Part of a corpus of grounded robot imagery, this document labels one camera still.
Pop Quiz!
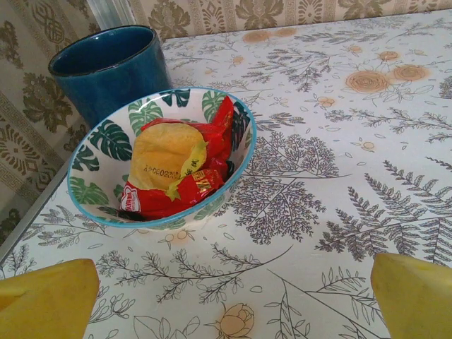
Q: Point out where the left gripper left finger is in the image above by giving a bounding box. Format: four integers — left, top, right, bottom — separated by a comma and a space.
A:
0, 258, 100, 339

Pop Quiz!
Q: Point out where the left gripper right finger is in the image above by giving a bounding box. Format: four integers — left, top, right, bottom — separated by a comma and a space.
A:
370, 252, 452, 339

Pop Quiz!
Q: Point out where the floral tablecloth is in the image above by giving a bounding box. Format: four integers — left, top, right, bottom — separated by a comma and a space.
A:
0, 8, 452, 339

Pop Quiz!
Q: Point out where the leaf-patterned bowl with blue rim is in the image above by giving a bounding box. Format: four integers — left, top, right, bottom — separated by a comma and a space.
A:
66, 87, 258, 231

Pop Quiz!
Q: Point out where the red and yellow snack packet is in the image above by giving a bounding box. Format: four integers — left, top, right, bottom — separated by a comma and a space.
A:
120, 95, 236, 222

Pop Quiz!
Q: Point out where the dark blue ceramic mug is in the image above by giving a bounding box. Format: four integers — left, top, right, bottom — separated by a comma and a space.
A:
48, 25, 174, 130

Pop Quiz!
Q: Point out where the aluminium frame post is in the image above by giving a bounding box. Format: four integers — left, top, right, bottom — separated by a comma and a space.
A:
86, 0, 137, 33

